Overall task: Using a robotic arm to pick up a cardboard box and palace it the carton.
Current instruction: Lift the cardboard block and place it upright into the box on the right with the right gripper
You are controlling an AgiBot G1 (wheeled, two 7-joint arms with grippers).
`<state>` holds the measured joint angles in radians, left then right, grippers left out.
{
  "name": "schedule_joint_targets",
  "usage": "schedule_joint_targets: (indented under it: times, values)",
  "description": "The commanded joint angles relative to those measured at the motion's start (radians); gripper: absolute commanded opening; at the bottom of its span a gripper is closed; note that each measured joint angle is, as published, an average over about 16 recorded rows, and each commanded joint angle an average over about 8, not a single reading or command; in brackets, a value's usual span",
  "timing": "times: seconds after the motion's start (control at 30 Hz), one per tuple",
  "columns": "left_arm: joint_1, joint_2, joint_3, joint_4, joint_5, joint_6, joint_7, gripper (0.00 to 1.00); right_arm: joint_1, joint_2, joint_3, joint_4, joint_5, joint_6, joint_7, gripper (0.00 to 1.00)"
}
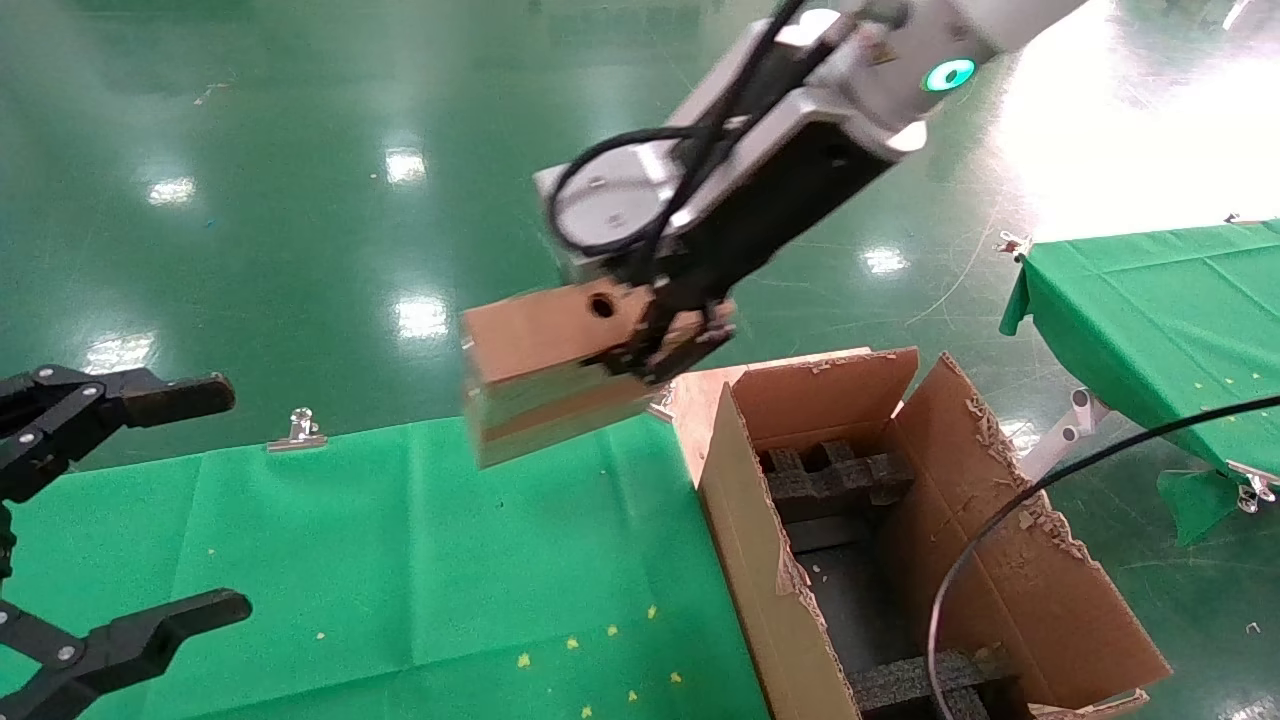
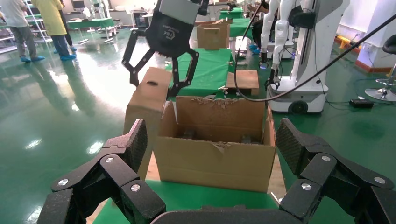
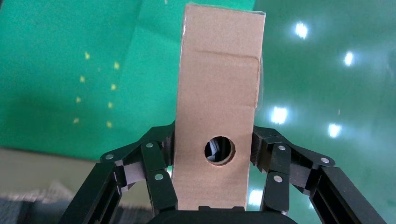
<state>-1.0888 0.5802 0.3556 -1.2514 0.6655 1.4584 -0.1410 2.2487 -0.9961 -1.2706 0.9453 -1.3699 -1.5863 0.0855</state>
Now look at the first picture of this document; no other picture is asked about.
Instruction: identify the large green tablecloth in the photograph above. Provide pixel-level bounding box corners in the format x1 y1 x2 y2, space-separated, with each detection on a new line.
0 412 772 720

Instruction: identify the white table leg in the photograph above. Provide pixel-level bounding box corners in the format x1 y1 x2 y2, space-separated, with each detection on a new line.
1018 388 1112 484

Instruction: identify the black camera cable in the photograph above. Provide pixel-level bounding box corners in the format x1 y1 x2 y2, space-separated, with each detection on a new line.
547 0 1280 720

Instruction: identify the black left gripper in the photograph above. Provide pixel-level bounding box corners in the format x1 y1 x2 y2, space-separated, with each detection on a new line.
0 366 253 720

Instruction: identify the black foam carton base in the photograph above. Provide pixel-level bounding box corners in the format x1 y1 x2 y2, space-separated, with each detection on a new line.
785 515 936 683

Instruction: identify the green tablecloth with crumbs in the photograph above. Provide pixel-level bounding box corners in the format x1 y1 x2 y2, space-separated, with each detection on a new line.
1000 220 1280 547

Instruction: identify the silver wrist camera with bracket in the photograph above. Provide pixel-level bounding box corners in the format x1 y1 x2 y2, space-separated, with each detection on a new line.
533 10 863 287

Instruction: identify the cross-shaped black foam insert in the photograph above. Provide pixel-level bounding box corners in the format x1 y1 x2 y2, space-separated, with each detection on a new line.
760 440 917 527

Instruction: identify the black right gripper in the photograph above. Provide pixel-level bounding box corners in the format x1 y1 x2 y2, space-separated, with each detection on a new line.
585 118 893 386

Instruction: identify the small brown cardboard box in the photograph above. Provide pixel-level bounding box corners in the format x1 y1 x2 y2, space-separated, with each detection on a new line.
460 280 737 470

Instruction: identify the straight black foam insert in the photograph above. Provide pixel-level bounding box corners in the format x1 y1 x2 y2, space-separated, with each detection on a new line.
850 645 1022 720

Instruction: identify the large open cardboard carton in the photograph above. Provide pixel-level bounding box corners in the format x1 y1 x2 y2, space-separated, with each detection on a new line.
670 347 1172 720

